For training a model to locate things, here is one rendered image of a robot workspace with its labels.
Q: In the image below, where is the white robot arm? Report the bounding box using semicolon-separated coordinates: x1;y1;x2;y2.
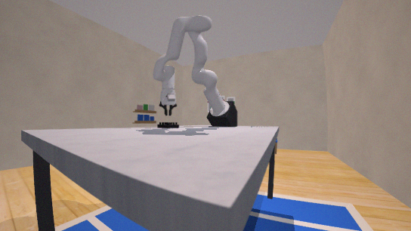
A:
153;16;229;116

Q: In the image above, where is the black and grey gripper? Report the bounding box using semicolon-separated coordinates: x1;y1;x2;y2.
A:
159;89;177;116

